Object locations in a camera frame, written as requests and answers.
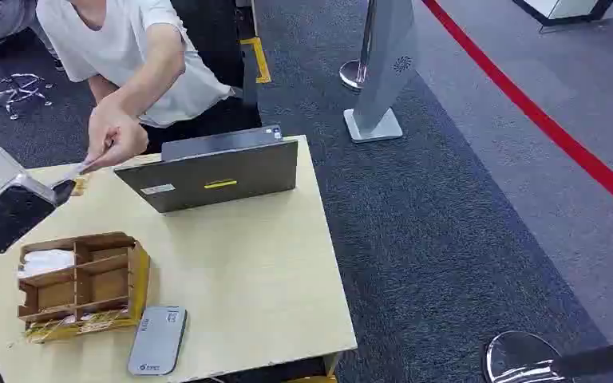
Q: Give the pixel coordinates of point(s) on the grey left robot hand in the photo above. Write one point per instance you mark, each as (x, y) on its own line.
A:
(10, 217)

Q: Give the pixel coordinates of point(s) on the person's hand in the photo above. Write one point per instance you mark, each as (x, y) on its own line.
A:
(113, 132)

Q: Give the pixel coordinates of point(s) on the pale card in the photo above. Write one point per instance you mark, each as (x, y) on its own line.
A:
(76, 170)

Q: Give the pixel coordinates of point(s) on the chrome office chair base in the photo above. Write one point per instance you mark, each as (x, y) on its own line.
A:
(21, 92)

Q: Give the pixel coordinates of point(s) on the dark grey laptop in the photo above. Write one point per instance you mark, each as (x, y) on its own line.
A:
(211, 174)

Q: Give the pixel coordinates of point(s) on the wooden compartment box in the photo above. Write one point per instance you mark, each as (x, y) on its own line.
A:
(100, 285)

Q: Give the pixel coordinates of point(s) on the grey flat card reader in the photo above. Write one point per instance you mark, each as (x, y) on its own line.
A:
(157, 341)

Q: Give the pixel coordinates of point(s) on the grey kiosk stand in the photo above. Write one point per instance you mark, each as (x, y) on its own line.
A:
(386, 63)

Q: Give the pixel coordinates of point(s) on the red barrier belt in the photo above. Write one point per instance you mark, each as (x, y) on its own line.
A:
(550, 127)

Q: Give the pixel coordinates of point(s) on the white and black furniture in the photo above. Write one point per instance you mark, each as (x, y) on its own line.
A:
(560, 10)

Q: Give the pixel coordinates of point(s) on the chrome stanchion with black pole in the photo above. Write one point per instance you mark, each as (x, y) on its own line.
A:
(518, 359)

